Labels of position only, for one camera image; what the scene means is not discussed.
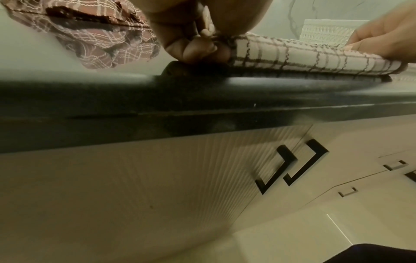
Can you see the person's right hand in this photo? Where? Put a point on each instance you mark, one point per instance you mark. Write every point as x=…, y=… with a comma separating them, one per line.
x=390, y=30

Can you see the person's left hand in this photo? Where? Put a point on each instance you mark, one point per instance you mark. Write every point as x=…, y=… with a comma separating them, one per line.
x=182, y=23

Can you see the white checked cloth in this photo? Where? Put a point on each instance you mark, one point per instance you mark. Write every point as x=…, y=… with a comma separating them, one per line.
x=292, y=56

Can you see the white woven basket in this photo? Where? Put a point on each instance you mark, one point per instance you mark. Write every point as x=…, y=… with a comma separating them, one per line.
x=328, y=32

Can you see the brown plaid cloth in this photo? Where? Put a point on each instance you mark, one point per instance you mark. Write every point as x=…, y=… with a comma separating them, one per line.
x=97, y=30

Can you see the beige plain cabinet door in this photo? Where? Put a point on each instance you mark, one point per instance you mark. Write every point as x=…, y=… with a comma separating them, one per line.
x=351, y=138

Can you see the beige drawer cabinet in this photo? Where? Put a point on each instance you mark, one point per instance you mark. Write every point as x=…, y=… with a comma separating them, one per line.
x=383, y=195

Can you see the beige fluted cabinet door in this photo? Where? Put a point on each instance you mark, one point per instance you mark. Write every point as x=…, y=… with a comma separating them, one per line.
x=130, y=195

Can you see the person's black trouser leg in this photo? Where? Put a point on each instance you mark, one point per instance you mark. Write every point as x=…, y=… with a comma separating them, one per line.
x=377, y=254

